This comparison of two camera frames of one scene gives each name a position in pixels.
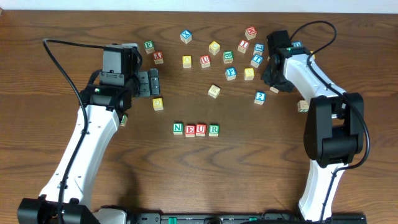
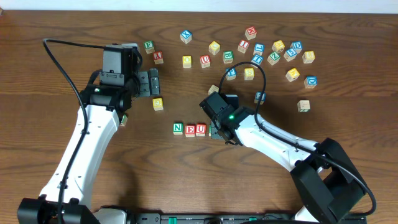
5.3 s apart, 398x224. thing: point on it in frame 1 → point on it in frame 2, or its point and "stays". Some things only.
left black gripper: x=144 y=83 stays
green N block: x=178 y=128 stays
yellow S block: x=249 y=73 stays
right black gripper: x=277 y=82 → x=217 y=133
